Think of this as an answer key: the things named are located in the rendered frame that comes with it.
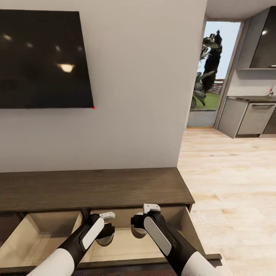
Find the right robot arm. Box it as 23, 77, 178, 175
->
131, 204, 223, 276

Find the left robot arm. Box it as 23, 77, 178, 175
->
27, 212, 115, 276

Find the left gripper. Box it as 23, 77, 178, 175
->
96, 223, 115, 239

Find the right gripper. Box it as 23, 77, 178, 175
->
131, 214, 146, 229

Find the pillar candle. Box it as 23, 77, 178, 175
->
131, 212, 147, 239
96, 233, 114, 246

